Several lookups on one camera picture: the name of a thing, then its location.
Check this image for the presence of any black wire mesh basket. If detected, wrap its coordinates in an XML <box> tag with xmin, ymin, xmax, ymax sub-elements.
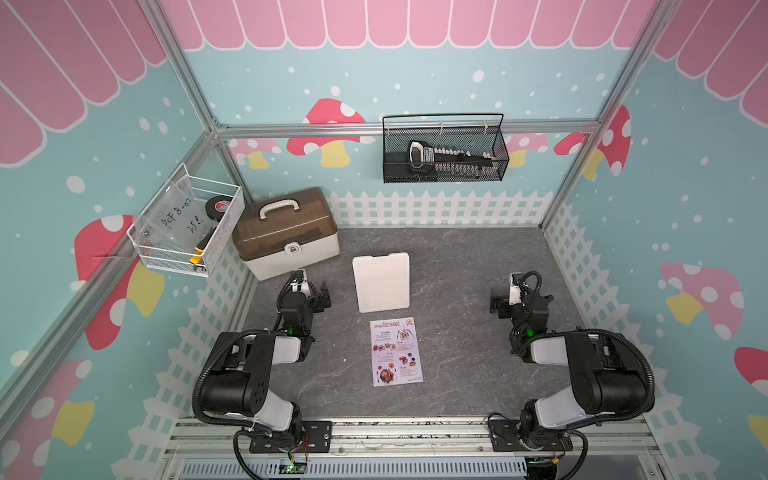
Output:
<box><xmin>381</xmin><ymin>113</ymin><xmax>509</xmax><ymax>183</ymax></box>

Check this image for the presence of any clear acrylic wall bin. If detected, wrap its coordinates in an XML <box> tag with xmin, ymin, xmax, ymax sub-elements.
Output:
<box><xmin>127</xmin><ymin>164</ymin><xmax>245</xmax><ymax>277</ymax></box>

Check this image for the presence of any black socket set tool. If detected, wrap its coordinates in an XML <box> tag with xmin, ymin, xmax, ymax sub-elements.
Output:
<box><xmin>406</xmin><ymin>141</ymin><xmax>498</xmax><ymax>179</ymax></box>

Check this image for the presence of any yellow black screwdriver in bin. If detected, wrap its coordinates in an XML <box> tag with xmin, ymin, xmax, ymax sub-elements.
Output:
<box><xmin>189</xmin><ymin>228</ymin><xmax>215</xmax><ymax>267</ymax></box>

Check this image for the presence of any restaurant special menu sheet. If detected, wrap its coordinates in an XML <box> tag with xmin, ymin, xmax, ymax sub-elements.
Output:
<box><xmin>370</xmin><ymin>317</ymin><xmax>424</xmax><ymax>387</ymax></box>

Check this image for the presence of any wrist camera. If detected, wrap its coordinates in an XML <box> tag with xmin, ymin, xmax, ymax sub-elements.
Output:
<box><xmin>508</xmin><ymin>272</ymin><xmax>524</xmax><ymax>306</ymax></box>
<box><xmin>290</xmin><ymin>269</ymin><xmax>312</xmax><ymax>296</ymax></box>

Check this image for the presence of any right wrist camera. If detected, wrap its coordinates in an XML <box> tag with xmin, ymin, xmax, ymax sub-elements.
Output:
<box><xmin>508</xmin><ymin>272</ymin><xmax>524</xmax><ymax>306</ymax></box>

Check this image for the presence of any black tape roll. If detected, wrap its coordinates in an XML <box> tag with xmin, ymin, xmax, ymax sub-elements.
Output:
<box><xmin>205</xmin><ymin>195</ymin><xmax>233</xmax><ymax>222</ymax></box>

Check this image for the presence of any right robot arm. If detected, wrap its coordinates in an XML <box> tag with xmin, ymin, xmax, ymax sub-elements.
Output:
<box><xmin>487</xmin><ymin>271</ymin><xmax>656</xmax><ymax>451</ymax></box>

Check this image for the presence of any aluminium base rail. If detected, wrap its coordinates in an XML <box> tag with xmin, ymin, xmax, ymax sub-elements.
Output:
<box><xmin>161</xmin><ymin>416</ymin><xmax>661</xmax><ymax>461</ymax></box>

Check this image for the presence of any white narrow menu rack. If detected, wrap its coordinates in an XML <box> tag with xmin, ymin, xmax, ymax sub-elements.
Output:
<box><xmin>352</xmin><ymin>252</ymin><xmax>410</xmax><ymax>313</ymax></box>

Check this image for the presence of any green lit circuit board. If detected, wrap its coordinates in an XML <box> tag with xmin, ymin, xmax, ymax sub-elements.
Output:
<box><xmin>278</xmin><ymin>459</ymin><xmax>308</xmax><ymax>475</ymax></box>

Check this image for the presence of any brown and white toolbox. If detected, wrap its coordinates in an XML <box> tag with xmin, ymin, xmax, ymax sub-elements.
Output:
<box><xmin>232</xmin><ymin>187</ymin><xmax>340</xmax><ymax>281</ymax></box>

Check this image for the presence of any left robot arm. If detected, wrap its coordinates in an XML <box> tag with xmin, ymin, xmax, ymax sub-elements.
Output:
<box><xmin>192</xmin><ymin>269</ymin><xmax>331</xmax><ymax>454</ymax></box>

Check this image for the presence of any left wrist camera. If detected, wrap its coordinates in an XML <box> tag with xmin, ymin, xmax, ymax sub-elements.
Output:
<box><xmin>290</xmin><ymin>269</ymin><xmax>312</xmax><ymax>296</ymax></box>

